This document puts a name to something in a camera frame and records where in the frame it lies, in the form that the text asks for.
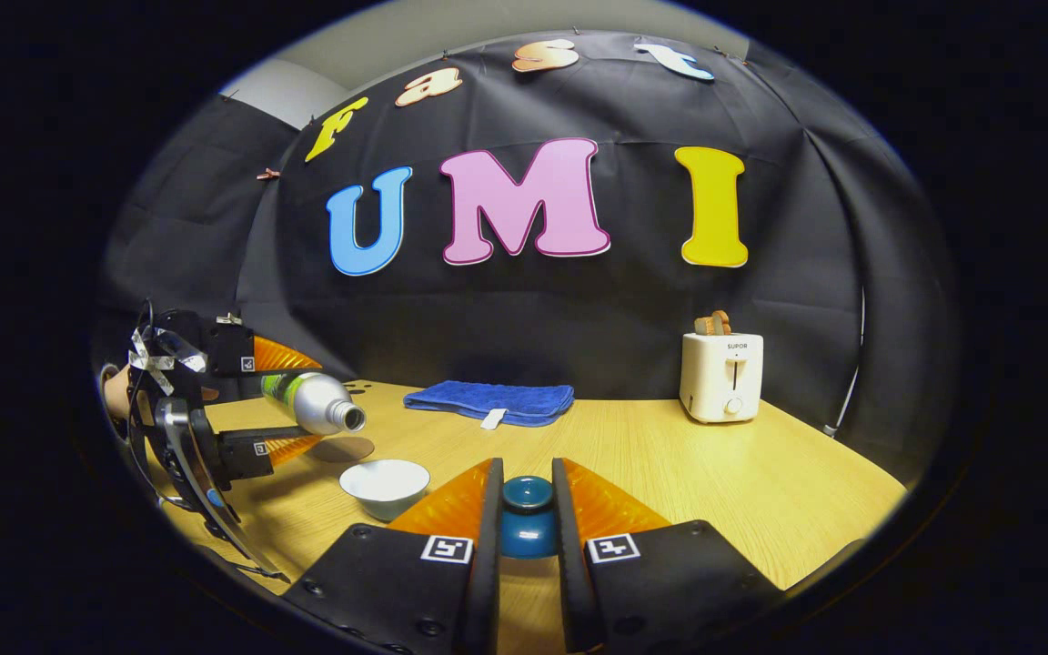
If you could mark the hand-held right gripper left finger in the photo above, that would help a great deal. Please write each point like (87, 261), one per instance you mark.
(397, 591)

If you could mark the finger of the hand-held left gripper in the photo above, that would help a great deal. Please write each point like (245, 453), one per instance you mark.
(278, 355)
(256, 450)

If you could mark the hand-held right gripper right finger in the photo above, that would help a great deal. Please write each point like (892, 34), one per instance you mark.
(670, 591)

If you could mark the silver green label water bottle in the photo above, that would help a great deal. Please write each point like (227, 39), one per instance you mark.
(315, 405)

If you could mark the white teacup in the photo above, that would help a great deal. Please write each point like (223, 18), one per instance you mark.
(386, 487)

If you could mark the blue teacup lid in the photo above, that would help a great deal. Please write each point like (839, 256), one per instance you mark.
(528, 528)

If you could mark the white cloth clip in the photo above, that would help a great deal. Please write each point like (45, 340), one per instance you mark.
(229, 318)

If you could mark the copper cloth clip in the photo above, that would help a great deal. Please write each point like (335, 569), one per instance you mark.
(267, 174)

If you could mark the blue folded towel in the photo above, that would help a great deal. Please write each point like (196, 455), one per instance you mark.
(488, 398)

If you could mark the white toaster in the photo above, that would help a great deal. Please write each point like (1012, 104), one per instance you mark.
(715, 377)

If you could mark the black backdrop cloth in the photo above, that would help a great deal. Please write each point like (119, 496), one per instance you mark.
(506, 309)

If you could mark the toast slice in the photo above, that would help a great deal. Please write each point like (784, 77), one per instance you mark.
(713, 323)

